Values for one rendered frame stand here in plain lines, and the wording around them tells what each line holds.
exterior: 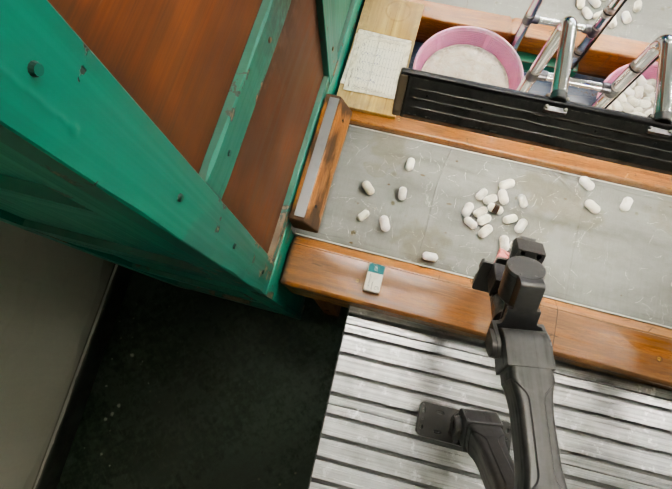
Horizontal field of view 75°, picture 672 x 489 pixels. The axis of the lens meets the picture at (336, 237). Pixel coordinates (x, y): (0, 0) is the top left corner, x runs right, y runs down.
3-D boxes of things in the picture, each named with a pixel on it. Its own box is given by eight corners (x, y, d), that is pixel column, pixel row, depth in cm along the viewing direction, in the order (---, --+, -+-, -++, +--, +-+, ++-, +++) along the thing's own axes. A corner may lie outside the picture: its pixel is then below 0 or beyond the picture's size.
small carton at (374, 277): (378, 294, 93) (379, 293, 91) (362, 290, 94) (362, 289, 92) (385, 267, 95) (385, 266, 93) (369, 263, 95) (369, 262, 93)
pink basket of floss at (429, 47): (530, 112, 113) (546, 90, 104) (441, 157, 111) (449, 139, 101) (475, 36, 119) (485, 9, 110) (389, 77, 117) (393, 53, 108)
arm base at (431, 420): (426, 404, 89) (419, 440, 87) (525, 428, 87) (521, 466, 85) (420, 399, 97) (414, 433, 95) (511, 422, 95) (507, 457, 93)
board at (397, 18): (394, 119, 104) (395, 116, 103) (334, 106, 105) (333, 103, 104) (424, 7, 112) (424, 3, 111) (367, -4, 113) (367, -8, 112)
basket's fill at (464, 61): (495, 139, 110) (502, 128, 105) (408, 120, 113) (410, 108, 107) (509, 65, 116) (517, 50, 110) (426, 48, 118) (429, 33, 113)
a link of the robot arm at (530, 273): (491, 253, 69) (508, 305, 59) (547, 258, 68) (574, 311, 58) (475, 307, 75) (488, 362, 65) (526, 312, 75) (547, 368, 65)
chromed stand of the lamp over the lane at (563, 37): (548, 222, 105) (684, 132, 62) (466, 203, 107) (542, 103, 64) (559, 152, 110) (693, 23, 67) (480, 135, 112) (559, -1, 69)
